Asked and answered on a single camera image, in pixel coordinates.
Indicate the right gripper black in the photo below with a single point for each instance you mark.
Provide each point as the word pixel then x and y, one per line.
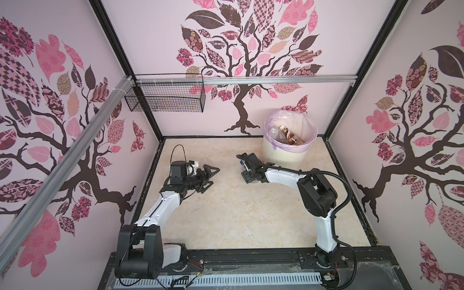
pixel 246 177

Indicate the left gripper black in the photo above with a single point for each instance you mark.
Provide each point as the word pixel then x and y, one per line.
pixel 204 179

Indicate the blue label white cap bottle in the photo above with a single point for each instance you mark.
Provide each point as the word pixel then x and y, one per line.
pixel 276 134

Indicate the brown gold coffee bottle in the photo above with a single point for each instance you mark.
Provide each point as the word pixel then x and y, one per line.
pixel 291 137

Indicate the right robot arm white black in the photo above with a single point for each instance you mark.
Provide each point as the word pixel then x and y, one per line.
pixel 318 196

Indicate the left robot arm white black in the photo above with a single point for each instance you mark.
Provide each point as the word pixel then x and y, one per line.
pixel 141 252

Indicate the white bin with purple liner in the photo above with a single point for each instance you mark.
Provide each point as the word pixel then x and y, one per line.
pixel 283 154

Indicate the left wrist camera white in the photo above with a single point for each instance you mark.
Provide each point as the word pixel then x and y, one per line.
pixel 192 167

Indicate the black wire basket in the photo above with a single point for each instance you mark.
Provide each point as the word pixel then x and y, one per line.
pixel 171 92

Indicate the aluminium rail back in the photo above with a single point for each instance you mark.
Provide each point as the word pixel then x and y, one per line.
pixel 249 80

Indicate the aluminium rail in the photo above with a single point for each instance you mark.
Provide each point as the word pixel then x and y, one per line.
pixel 23 224
pixel 249 80

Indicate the white slotted cable duct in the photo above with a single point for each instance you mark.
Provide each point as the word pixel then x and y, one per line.
pixel 216 281

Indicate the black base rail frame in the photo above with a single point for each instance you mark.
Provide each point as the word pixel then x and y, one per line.
pixel 363 268

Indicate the aluminium rail left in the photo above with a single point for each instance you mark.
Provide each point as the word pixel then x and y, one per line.
pixel 23 224

